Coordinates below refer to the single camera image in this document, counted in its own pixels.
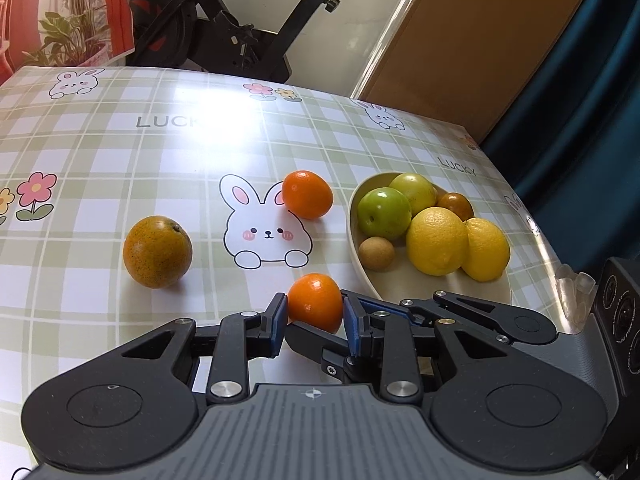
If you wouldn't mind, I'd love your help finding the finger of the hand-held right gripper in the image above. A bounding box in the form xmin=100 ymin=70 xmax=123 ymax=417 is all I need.
xmin=340 ymin=288 xmax=512 ymax=344
xmin=285 ymin=321 xmax=382 ymax=385

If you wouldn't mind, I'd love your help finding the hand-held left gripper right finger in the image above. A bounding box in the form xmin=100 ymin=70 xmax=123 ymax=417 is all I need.
xmin=342 ymin=296 xmax=521 ymax=403

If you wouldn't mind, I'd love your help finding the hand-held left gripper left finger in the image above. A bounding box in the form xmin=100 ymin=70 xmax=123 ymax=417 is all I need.
xmin=120 ymin=293 xmax=290 ymax=403

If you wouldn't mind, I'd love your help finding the cream round plate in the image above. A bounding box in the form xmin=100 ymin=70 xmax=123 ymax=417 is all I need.
xmin=346 ymin=172 xmax=513 ymax=311

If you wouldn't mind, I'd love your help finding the small orange mandarin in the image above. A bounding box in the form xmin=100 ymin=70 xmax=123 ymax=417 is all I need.
xmin=287 ymin=273 xmax=345 ymax=333
xmin=281 ymin=170 xmax=334 ymax=220

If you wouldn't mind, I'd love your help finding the small brown longan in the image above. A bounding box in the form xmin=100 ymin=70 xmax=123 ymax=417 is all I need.
xmin=359 ymin=236 xmax=396 ymax=272

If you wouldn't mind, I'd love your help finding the yellow lemon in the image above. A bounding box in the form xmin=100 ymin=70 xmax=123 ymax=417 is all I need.
xmin=406 ymin=206 xmax=469 ymax=277
xmin=461 ymin=217 xmax=511 ymax=282

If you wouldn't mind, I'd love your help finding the green plum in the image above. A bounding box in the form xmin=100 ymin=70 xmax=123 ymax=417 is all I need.
xmin=356 ymin=187 xmax=413 ymax=238

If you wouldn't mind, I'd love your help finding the yellow-green plum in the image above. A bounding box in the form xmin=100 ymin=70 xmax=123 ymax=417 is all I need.
xmin=389 ymin=172 xmax=437 ymax=216

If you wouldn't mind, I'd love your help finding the dark speckled orange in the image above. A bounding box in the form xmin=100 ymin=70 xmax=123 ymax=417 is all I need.
xmin=123 ymin=215 xmax=193 ymax=289
xmin=437 ymin=192 xmax=474 ymax=222

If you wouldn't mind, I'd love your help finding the clear plastic corner guard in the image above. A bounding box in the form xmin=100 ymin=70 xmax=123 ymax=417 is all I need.
xmin=557 ymin=264 xmax=597 ymax=321

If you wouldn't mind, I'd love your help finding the checked bunny print tablecloth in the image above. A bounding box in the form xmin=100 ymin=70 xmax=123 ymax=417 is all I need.
xmin=0 ymin=65 xmax=591 ymax=480

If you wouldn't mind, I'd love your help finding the teal curtain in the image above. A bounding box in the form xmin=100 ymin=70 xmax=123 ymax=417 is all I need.
xmin=482 ymin=0 xmax=640 ymax=273

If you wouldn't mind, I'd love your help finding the wooden board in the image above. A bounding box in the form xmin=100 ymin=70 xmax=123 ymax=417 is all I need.
xmin=360 ymin=0 xmax=601 ymax=143

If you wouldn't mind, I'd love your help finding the black exercise bike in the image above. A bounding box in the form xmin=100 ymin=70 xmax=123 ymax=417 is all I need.
xmin=125 ymin=0 xmax=407 ymax=83

